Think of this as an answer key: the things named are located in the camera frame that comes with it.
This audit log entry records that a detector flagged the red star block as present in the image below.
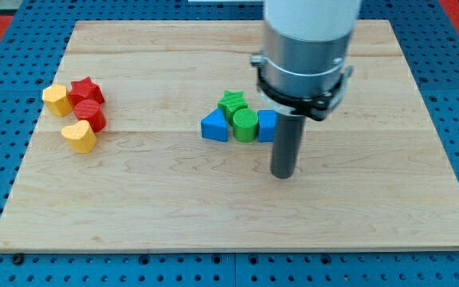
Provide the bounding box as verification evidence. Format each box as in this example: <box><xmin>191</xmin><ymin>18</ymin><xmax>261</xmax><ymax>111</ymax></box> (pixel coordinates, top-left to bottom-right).
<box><xmin>69</xmin><ymin>77</ymin><xmax>105</xmax><ymax>106</ymax></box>

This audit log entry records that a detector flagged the blue triangle block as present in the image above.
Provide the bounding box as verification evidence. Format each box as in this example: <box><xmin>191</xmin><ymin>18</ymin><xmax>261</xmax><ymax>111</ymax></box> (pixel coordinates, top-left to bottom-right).
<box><xmin>200</xmin><ymin>108</ymin><xmax>229</xmax><ymax>142</ymax></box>

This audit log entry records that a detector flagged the yellow heart block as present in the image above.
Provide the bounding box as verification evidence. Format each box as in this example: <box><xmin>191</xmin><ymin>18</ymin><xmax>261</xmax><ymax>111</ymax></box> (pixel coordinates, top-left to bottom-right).
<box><xmin>61</xmin><ymin>120</ymin><xmax>97</xmax><ymax>154</ymax></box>

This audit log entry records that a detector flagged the yellow hexagon block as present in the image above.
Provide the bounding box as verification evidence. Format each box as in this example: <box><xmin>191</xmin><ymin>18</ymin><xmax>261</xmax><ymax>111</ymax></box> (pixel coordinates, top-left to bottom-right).
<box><xmin>42</xmin><ymin>84</ymin><xmax>73</xmax><ymax>116</ymax></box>

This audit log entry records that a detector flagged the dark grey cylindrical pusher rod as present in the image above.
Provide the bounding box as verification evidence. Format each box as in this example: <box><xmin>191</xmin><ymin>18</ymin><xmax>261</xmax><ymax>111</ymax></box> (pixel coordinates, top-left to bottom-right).
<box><xmin>270</xmin><ymin>114</ymin><xmax>305</xmax><ymax>179</ymax></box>

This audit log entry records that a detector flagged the blue cube block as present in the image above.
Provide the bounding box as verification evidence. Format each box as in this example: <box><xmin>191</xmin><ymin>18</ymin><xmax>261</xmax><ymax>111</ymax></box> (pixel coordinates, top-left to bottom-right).
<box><xmin>257</xmin><ymin>109</ymin><xmax>277</xmax><ymax>142</ymax></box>

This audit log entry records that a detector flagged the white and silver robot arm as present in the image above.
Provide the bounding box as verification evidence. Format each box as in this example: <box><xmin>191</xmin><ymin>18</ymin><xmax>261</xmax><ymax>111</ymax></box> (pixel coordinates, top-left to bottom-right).
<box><xmin>250</xmin><ymin>0</ymin><xmax>362</xmax><ymax>121</ymax></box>

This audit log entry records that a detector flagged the green star block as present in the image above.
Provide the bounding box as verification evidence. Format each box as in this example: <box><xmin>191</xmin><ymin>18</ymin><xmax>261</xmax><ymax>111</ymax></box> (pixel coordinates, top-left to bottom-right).
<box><xmin>218</xmin><ymin>90</ymin><xmax>249</xmax><ymax>126</ymax></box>

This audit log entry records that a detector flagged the light wooden board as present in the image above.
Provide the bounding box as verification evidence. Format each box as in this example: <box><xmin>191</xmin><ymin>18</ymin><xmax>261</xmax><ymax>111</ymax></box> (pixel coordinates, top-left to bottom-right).
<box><xmin>0</xmin><ymin>20</ymin><xmax>459</xmax><ymax>254</ymax></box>

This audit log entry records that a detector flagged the red cylinder block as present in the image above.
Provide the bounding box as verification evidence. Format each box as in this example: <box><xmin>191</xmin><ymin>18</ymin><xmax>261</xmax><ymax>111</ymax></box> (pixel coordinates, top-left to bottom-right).
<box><xmin>74</xmin><ymin>100</ymin><xmax>107</xmax><ymax>132</ymax></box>

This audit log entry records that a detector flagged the green cylinder block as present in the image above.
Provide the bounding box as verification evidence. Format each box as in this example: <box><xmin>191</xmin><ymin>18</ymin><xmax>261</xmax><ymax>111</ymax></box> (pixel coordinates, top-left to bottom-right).
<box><xmin>233</xmin><ymin>108</ymin><xmax>258</xmax><ymax>143</ymax></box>

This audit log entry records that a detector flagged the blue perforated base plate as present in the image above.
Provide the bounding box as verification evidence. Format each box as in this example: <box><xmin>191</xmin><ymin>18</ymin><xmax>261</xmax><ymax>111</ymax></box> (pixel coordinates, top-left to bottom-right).
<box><xmin>0</xmin><ymin>1</ymin><xmax>459</xmax><ymax>286</ymax></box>

